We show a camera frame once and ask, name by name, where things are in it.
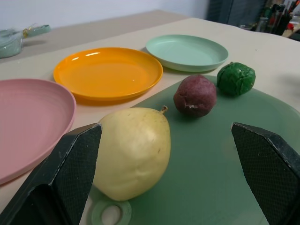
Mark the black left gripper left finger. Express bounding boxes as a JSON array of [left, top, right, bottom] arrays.
[[0, 122, 103, 225]]

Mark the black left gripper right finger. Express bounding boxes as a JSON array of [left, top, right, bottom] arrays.
[[231, 122, 300, 225]]

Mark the pink plate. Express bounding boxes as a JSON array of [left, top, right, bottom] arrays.
[[0, 78, 77, 185]]

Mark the dark red fruit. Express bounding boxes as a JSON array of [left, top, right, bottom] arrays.
[[173, 75, 218, 119]]

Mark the orange plate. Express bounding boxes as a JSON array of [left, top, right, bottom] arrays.
[[53, 47, 164, 105]]

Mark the mint green plate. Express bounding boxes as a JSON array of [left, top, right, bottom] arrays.
[[145, 34, 229, 72]]

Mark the green cutting board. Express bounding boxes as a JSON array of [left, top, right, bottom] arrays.
[[81, 75, 300, 225]]

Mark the yellow pear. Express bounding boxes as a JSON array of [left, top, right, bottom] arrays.
[[93, 105, 172, 202]]

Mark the mint green container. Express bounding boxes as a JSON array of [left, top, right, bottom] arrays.
[[0, 29, 24, 59]]

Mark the cluttered tool shelf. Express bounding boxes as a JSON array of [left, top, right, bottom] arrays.
[[239, 0, 300, 42]]

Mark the dark cabinet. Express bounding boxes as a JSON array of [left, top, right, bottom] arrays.
[[206, 0, 268, 27]]

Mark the mint green lid with handle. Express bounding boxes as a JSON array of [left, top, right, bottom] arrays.
[[22, 23, 52, 38]]

